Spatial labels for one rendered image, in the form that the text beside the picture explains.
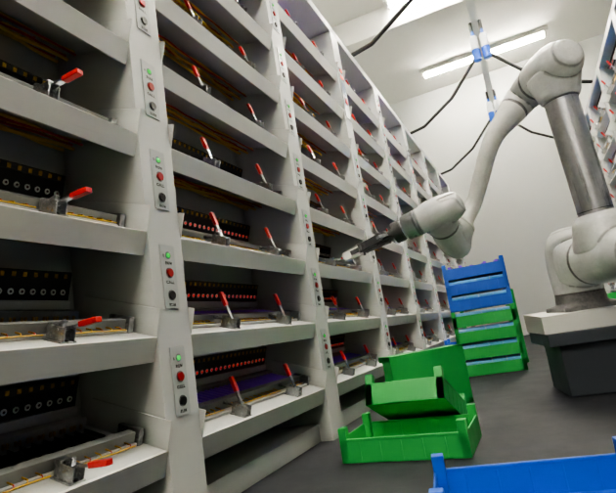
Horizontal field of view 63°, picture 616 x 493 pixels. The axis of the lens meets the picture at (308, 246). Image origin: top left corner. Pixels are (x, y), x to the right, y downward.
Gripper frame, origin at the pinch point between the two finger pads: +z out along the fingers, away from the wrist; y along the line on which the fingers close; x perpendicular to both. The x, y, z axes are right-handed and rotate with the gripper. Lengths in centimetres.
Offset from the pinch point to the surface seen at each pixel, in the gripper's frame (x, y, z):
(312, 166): 33.8, -7.2, -0.7
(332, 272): -3.9, -3.9, 8.0
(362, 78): 114, 98, -18
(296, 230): 8.5, -27.3, 6.1
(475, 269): -13, 94, -29
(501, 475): -62, -78, -31
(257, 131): 34, -46, -1
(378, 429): -55, -33, 3
